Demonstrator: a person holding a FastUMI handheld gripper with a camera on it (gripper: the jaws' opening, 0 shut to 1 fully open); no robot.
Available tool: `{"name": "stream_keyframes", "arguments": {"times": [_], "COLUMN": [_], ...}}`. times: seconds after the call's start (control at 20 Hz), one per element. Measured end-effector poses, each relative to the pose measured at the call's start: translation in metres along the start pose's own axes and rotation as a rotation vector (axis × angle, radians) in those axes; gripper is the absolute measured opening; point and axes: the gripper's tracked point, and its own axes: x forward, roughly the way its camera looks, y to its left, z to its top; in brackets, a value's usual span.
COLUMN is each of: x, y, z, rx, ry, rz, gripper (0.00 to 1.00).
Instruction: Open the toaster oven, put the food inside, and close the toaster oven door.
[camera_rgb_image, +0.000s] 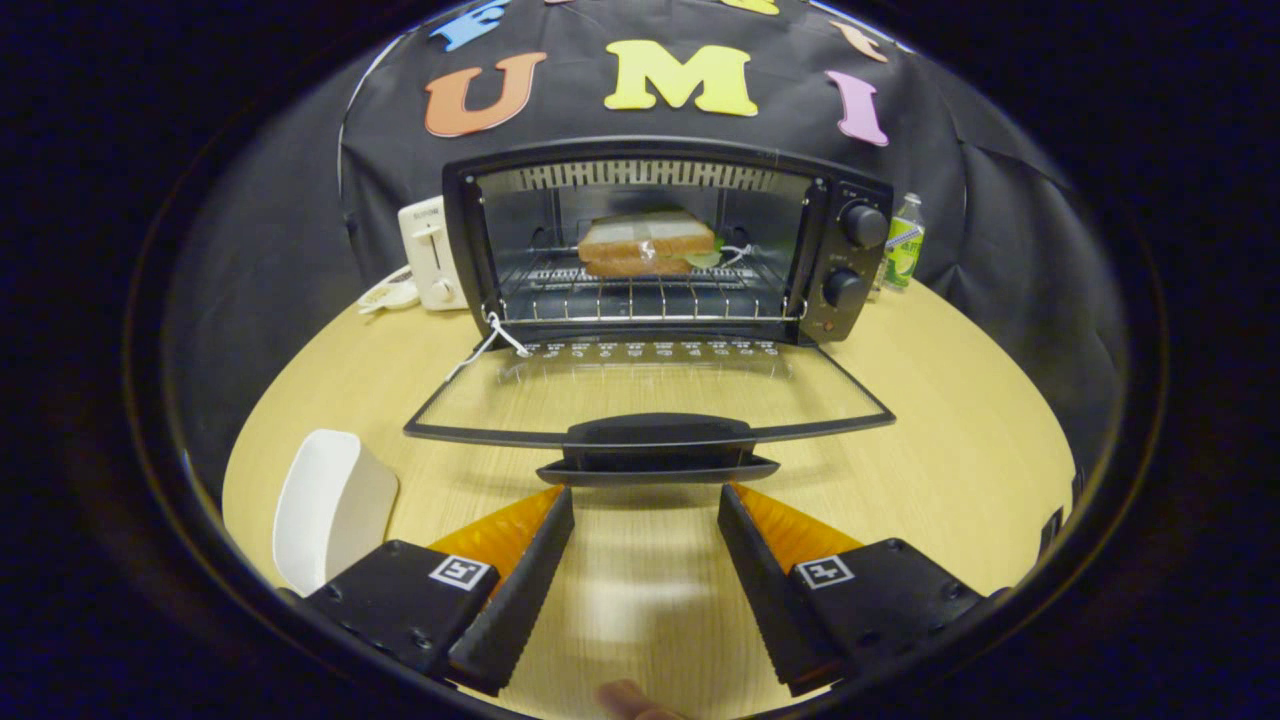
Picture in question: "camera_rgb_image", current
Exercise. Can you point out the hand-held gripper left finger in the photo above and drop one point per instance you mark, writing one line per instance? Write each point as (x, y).
(515, 600)

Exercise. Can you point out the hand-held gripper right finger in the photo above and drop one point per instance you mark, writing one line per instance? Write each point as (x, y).
(775, 600)

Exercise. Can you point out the white bread sandwich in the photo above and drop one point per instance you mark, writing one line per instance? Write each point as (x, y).
(640, 235)

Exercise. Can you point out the black toaster oven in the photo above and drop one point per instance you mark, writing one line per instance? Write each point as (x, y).
(640, 148)

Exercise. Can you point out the white pop-up toaster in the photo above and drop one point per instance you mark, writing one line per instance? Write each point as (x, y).
(430, 260)

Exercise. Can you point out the white plate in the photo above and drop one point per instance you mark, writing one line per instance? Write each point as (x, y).
(330, 510)

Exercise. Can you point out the green drink bottle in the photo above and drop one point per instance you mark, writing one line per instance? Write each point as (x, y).
(903, 250)

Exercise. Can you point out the black backdrop cloth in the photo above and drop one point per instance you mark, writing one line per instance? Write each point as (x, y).
(400, 180)

